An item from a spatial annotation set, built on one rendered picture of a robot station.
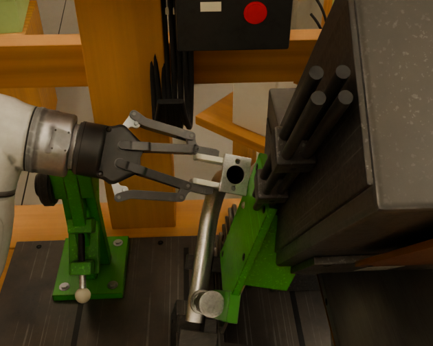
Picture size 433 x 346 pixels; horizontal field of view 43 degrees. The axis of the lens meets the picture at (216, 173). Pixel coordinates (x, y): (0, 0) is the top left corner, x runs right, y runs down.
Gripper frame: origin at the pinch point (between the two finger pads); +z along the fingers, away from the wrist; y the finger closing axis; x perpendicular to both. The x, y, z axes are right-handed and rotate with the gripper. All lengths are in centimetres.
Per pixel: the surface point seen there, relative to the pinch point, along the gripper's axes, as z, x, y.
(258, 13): 1.7, -3.7, 23.5
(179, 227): 2.1, 42.2, -8.4
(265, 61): 10.4, 21.8, 25.6
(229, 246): 4.5, 3.3, -10.2
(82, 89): -38, 268, 68
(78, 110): -38, 251, 51
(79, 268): -17.0, 22.5, -18.3
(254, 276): 7.1, -3.0, -13.7
